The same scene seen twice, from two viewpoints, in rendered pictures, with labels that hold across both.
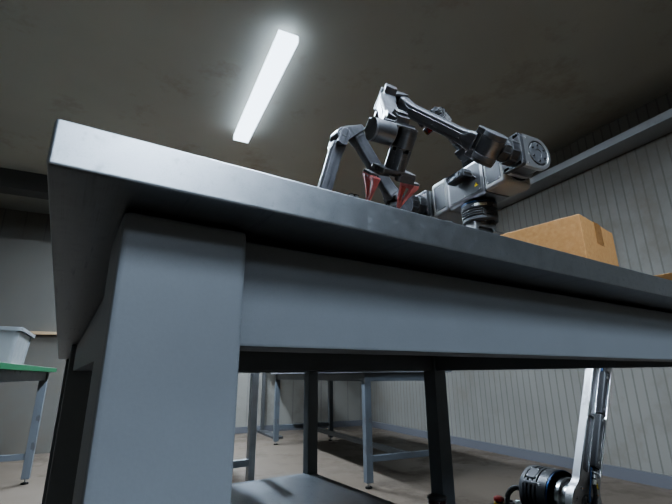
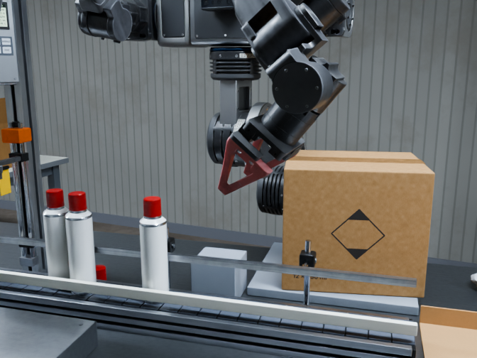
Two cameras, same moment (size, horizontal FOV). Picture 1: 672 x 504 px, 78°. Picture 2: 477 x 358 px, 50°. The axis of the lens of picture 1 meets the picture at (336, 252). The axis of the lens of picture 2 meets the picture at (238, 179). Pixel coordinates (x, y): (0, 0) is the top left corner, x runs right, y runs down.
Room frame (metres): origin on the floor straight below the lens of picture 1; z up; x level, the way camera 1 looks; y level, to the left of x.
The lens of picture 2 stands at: (0.50, 0.34, 1.33)
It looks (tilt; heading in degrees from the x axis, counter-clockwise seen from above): 13 degrees down; 318
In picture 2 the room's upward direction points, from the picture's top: straight up
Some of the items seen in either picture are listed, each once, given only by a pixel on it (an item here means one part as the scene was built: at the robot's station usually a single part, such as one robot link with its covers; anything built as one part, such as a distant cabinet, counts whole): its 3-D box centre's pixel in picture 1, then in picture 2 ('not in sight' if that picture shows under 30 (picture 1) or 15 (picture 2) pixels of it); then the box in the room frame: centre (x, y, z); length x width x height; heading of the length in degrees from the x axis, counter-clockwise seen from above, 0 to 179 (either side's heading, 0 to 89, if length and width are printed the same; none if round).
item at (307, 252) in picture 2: not in sight; (306, 283); (1.10, -0.37, 0.91); 0.07 x 0.03 x 0.17; 123
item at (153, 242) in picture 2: not in sight; (153, 249); (1.30, -0.16, 0.98); 0.05 x 0.05 x 0.20
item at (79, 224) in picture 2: not in sight; (80, 242); (1.43, -0.07, 0.98); 0.05 x 0.05 x 0.20
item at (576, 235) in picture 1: (547, 282); (350, 217); (1.16, -0.61, 0.99); 0.30 x 0.24 x 0.27; 40
